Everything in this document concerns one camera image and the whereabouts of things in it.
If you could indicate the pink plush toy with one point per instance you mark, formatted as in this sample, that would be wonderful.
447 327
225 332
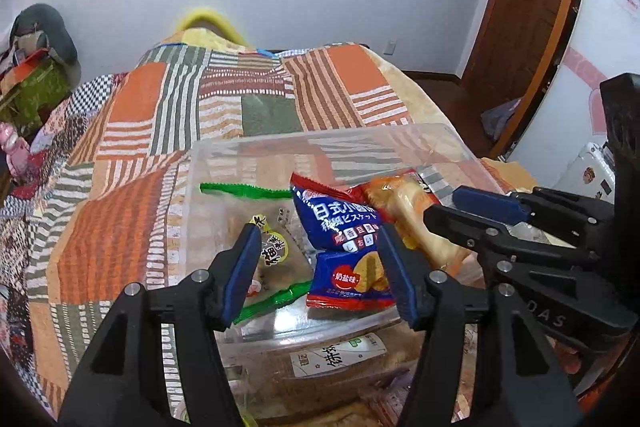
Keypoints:
15 148

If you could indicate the pile of clothes and bags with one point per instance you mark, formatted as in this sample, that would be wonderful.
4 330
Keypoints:
37 55

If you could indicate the green label snack packet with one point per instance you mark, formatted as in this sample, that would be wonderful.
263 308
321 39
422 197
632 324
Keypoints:
330 358

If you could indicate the green-edged clear snack bag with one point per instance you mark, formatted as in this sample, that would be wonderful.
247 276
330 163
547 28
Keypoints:
284 269

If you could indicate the white suitcase with stickers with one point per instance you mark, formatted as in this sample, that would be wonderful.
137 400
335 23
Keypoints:
590 174

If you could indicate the brown wooden door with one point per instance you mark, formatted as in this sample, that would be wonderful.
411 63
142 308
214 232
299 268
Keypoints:
512 62

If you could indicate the blue biscuit snack bag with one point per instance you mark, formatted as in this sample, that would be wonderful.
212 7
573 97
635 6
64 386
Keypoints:
343 229

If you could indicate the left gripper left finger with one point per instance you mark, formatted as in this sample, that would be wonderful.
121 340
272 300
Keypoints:
120 379

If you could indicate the orange-label long cake pack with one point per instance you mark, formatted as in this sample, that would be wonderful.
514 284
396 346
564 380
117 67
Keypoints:
401 200

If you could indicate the yellow headboard cushion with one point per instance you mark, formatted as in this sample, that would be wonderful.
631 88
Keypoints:
210 19

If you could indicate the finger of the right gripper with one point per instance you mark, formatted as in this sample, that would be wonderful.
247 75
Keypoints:
501 208
489 240

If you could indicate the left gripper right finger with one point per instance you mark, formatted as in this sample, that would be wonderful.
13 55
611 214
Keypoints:
518 378

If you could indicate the clear plastic storage box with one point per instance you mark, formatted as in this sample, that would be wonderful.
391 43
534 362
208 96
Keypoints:
338 158

